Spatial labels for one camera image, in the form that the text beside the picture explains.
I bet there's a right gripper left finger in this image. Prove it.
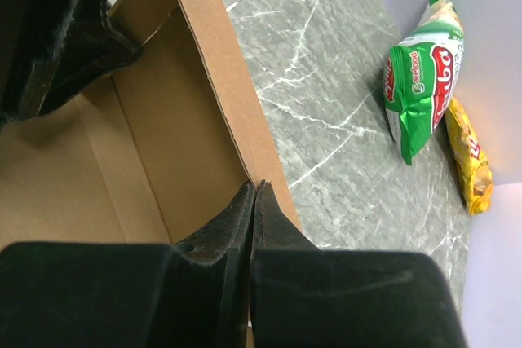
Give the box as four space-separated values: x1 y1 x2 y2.
1 183 255 347

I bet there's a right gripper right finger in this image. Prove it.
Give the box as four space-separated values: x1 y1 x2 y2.
250 182 467 347

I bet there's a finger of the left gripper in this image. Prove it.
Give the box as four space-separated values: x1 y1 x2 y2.
1 0 141 122

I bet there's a brown cardboard box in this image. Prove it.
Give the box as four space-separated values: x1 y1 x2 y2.
1 0 299 252

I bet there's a yellow Lays chips bag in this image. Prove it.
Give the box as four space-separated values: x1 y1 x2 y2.
445 98 494 215

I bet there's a green Chuba snack bag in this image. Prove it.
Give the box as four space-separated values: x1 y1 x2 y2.
383 0 465 165

